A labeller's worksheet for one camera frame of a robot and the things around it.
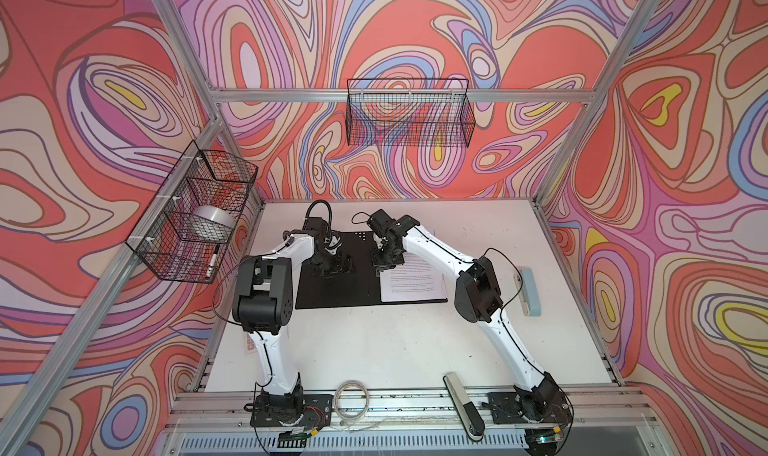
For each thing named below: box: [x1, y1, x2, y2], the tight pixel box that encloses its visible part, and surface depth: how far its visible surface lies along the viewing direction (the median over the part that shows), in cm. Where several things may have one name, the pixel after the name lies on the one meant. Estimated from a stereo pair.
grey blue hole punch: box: [514, 266, 541, 317], surface depth 92 cm
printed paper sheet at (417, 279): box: [380, 252, 447, 302], surface depth 97 cm
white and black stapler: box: [443, 372, 486, 442], surface depth 72 cm
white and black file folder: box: [295, 230, 448, 309], surface depth 95 cm
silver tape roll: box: [191, 205, 236, 234], surface depth 73 cm
